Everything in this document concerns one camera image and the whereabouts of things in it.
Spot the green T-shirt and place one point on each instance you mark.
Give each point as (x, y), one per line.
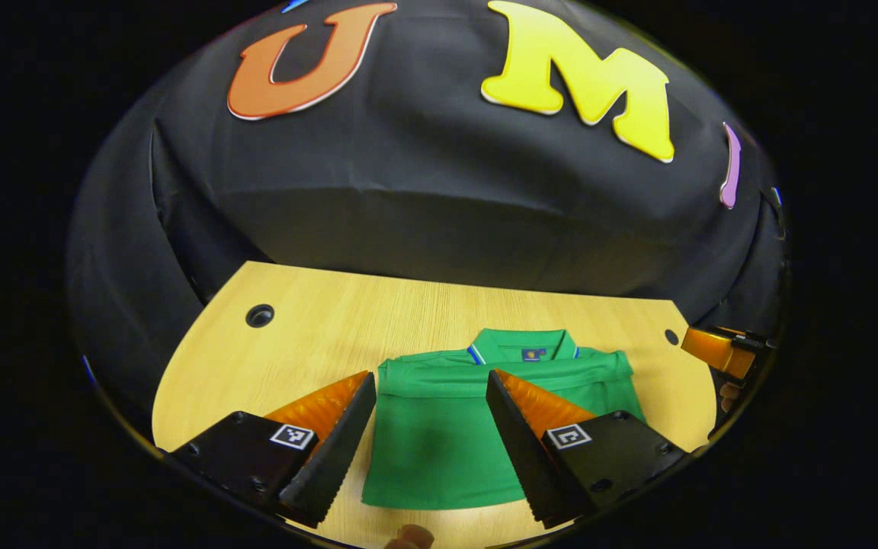
(431, 442)

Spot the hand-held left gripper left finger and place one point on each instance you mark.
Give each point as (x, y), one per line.
(336, 450)

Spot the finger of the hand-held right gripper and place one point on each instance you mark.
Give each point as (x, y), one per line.
(713, 349)

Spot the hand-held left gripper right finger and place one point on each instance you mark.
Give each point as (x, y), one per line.
(519, 450)

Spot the black backdrop cloth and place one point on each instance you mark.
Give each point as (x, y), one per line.
(408, 213)

